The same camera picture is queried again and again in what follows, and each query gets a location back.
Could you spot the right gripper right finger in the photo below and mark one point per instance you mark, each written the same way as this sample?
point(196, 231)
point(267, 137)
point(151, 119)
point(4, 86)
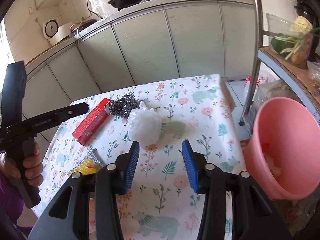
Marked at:
point(194, 165)

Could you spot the steel wool scrubber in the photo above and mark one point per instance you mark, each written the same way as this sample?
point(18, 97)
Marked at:
point(123, 106)

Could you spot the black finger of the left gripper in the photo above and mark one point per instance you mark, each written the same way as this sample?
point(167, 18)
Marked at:
point(72, 111)

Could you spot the clear plastic bag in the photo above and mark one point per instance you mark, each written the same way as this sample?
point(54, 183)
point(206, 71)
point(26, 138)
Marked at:
point(314, 74)

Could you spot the person's left hand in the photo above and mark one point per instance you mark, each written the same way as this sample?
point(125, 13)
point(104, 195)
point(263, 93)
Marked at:
point(32, 164)

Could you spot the vegetables in container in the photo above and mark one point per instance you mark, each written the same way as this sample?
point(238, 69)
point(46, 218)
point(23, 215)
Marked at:
point(292, 41)

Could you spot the red cardboard box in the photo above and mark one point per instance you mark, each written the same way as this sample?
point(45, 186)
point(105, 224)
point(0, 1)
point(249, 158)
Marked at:
point(92, 122)

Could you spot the white rice cooker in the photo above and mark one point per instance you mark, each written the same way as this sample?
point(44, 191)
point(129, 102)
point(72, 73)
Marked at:
point(56, 33)

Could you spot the metal shelf rack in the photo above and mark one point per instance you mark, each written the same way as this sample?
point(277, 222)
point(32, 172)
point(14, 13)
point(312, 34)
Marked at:
point(295, 78)

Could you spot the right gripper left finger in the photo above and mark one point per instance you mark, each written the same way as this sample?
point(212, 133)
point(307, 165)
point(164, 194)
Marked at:
point(126, 166)

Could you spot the floral bear tablecloth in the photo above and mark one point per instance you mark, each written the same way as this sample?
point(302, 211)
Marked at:
point(160, 204)

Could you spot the grey kitchen cabinet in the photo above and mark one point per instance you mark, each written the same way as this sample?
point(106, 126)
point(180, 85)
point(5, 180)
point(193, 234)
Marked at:
point(153, 41)

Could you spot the white crumpled plastic bag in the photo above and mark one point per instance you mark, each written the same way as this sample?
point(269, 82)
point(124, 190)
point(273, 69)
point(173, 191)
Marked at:
point(144, 125)

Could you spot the pink plastic bucket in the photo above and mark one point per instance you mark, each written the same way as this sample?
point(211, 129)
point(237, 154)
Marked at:
point(282, 154)

